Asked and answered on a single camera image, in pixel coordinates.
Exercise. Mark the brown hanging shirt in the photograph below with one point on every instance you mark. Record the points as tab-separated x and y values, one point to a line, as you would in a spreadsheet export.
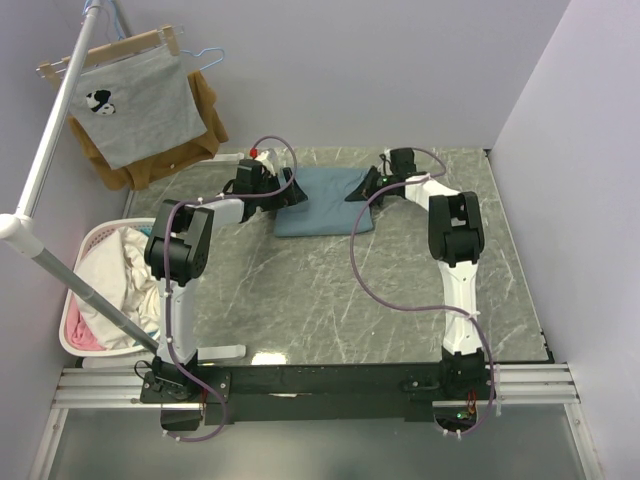
140	174

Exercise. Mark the white clothes rack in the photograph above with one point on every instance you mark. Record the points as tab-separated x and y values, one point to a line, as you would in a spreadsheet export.
17	227

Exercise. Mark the pink garment in basket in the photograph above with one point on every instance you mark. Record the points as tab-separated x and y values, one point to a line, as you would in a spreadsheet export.
77	332

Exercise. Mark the grey panda t shirt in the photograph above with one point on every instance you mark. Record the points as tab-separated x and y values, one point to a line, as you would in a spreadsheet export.
137	107

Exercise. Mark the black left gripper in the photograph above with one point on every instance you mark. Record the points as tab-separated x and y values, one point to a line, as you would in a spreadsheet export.
290	196

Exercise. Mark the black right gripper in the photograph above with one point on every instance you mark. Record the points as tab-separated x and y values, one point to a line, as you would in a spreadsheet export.
366	189

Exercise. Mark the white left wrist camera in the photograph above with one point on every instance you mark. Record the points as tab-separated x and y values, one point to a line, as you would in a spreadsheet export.
268	158

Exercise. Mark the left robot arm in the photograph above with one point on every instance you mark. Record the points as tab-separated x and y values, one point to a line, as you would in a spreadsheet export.
177	253

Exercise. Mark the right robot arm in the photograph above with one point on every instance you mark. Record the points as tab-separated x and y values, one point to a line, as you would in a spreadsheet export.
456	240

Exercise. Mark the blue t shirt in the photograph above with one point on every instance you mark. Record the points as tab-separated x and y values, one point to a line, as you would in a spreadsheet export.
326	211

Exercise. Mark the black mounting beam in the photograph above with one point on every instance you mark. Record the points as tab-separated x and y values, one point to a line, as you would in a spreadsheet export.
317	392

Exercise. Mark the wooden clip hanger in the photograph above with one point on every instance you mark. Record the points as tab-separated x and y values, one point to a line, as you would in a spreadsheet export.
166	35

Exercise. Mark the white perforated laundry basket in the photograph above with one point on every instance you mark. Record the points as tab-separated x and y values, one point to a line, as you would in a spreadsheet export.
92	239

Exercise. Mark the aluminium rail frame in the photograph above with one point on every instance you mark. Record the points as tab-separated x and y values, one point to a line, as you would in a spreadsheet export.
119	388

